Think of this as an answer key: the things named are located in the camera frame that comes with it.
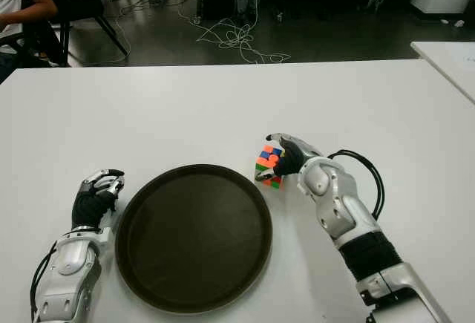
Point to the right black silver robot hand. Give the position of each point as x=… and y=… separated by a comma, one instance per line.
x=295, y=157

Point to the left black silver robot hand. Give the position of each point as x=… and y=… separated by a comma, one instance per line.
x=87, y=208

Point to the multicoloured Rubik's cube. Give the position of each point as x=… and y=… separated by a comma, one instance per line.
x=267, y=157

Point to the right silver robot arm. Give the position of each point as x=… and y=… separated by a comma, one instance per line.
x=341, y=211

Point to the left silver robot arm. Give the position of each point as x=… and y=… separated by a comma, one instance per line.
x=70, y=263

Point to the dark brown round plate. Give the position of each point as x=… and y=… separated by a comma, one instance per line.
x=193, y=237

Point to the black office chair with armrest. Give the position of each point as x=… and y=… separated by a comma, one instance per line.
x=33, y=48

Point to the white side table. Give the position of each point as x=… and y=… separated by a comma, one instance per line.
x=449, y=63

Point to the small white floor scrap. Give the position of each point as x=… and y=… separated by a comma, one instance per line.
x=459, y=23

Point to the seated person in white shirt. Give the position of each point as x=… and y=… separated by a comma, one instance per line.
x=15, y=0

